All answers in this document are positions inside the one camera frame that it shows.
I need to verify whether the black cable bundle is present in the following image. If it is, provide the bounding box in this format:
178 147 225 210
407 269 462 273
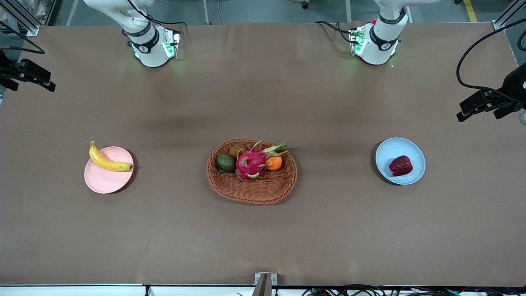
302 284 526 296

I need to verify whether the light blue round plate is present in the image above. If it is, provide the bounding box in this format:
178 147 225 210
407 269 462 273
375 137 426 185

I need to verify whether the aluminium frame corner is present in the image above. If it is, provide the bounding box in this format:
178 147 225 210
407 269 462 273
493 0 526 32
0 0 40 37

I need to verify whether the pink dragon fruit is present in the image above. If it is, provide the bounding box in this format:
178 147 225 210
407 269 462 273
235 141 289 180

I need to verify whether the pink round plate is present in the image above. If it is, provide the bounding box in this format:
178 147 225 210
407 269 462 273
84 146 134 194

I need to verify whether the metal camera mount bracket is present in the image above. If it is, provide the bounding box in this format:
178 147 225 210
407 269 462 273
254 273 278 296

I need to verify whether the black base power cable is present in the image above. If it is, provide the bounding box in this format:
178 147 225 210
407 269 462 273
315 20 355 42
146 14 192 29

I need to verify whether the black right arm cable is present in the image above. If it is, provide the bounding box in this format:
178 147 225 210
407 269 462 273
0 21 46 55

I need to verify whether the dark red apple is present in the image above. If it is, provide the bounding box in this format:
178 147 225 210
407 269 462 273
389 155 413 177

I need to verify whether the green avocado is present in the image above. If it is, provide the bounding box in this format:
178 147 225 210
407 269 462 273
217 153 236 173

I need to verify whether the brown wicker basket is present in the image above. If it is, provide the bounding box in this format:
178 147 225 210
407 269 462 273
207 139 298 205

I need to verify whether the white table edge rail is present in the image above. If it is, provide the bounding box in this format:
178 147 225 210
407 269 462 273
0 284 526 296

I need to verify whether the yellow banana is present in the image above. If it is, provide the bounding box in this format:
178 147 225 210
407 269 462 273
89 141 133 172

